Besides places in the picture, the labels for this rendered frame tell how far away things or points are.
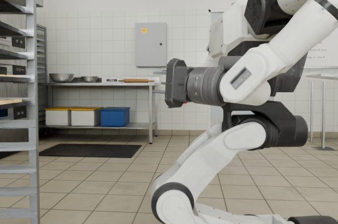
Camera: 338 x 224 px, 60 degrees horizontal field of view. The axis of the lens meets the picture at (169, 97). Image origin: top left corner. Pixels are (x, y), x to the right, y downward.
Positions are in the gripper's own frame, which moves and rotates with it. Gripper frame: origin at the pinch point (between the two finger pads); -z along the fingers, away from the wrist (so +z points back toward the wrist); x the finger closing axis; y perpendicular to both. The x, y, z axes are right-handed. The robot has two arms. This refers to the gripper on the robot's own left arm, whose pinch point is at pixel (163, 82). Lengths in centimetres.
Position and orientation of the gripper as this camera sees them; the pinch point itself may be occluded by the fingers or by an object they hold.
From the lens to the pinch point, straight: 76.9
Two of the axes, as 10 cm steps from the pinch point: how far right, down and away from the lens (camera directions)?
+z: 7.6, 0.9, -6.4
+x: 0.6, -10.0, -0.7
